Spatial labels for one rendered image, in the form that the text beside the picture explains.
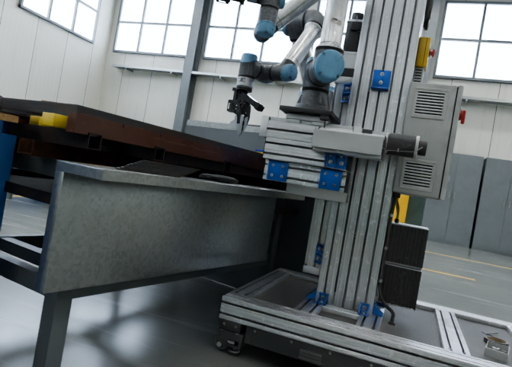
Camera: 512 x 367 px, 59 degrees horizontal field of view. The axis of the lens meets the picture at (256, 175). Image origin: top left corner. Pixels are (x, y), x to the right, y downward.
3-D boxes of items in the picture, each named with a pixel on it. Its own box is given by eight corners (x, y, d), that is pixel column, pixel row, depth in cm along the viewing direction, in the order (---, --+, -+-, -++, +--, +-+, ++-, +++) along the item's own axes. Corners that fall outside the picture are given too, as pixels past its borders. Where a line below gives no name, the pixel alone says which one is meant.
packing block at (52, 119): (40, 124, 138) (42, 111, 138) (54, 127, 142) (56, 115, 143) (52, 126, 135) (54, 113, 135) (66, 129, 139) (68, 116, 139)
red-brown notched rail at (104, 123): (65, 131, 134) (68, 111, 134) (296, 177, 273) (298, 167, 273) (74, 132, 132) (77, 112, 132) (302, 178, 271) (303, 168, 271)
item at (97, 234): (34, 290, 128) (55, 170, 129) (259, 258, 240) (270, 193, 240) (43, 294, 126) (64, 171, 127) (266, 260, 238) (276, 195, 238)
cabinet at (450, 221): (419, 238, 975) (433, 150, 976) (418, 237, 1021) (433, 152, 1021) (468, 248, 942) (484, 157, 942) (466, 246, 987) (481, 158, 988)
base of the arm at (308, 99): (331, 117, 197) (335, 95, 197) (325, 111, 183) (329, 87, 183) (298, 113, 202) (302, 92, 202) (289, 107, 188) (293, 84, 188)
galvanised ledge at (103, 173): (55, 170, 129) (56, 159, 129) (270, 193, 240) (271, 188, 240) (102, 180, 118) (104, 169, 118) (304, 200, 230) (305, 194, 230)
